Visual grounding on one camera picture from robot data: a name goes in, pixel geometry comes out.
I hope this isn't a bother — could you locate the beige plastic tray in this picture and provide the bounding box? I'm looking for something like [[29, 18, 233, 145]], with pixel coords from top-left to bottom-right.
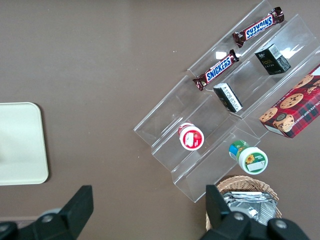
[[0, 101, 50, 186]]

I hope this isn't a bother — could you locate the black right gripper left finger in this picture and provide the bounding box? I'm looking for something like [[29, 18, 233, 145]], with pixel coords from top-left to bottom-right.
[[0, 184, 95, 240]]

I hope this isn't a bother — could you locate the small black carton box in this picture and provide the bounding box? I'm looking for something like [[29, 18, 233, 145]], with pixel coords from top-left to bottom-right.
[[254, 43, 292, 76], [212, 83, 244, 114]]

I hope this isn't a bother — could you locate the Snickers chocolate bar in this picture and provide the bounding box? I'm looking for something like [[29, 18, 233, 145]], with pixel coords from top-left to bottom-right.
[[192, 49, 240, 92], [231, 6, 286, 49]]

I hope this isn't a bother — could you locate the light wicker basket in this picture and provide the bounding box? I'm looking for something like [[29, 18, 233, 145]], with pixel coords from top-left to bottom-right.
[[205, 174, 283, 231]]

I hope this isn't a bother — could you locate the silver foil packet stack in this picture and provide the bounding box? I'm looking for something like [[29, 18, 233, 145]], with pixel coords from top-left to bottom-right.
[[222, 191, 278, 227]]

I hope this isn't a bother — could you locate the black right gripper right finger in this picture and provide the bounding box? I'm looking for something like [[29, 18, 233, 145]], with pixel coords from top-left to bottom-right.
[[199, 184, 311, 240]]

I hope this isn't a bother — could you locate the red lid small jar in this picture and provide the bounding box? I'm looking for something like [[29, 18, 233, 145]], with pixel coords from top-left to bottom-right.
[[177, 121, 205, 152]]

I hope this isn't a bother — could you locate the clear acrylic tiered stand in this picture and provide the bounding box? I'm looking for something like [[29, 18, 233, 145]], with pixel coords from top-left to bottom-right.
[[133, 74, 263, 204], [186, 0, 320, 141]]

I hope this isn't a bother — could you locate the green lid small jar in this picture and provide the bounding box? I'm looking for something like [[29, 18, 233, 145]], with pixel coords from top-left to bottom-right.
[[228, 139, 269, 175]]

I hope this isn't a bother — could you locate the red plaid cookie box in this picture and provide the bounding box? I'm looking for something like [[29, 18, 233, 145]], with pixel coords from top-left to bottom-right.
[[258, 63, 320, 139]]

